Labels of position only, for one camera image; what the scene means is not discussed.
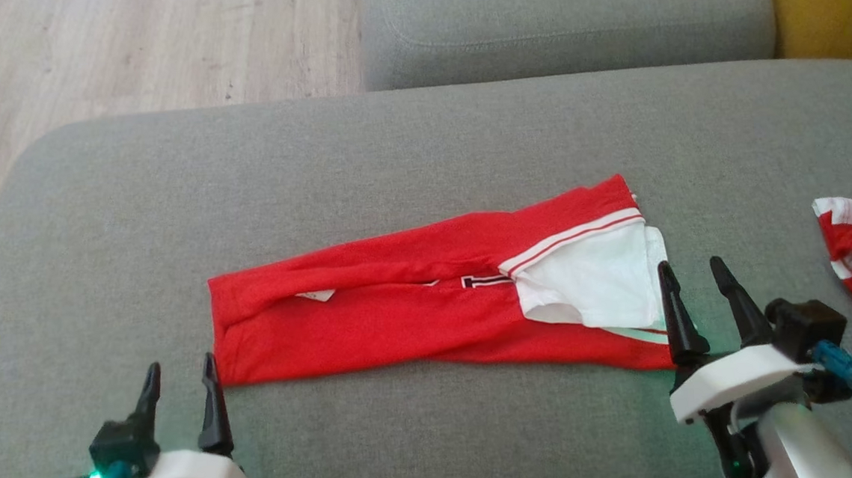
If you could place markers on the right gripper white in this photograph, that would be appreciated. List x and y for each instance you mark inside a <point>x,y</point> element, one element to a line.
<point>736,378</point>

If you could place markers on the red basketball jersey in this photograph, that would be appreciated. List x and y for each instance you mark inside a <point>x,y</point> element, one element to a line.
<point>364,326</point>

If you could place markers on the large grey sofa seat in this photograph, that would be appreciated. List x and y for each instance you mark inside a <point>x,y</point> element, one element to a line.
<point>390,159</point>

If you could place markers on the grey sofa cushion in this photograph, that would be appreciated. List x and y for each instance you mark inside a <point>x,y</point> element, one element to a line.
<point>567,11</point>

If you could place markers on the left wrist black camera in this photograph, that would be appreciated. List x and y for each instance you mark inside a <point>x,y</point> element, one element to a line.
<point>114,448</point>

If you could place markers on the wrist black camera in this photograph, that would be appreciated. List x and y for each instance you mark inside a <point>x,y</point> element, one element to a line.
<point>114,448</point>
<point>811,324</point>

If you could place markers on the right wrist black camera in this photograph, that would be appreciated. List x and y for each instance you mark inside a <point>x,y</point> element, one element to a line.
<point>811,324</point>

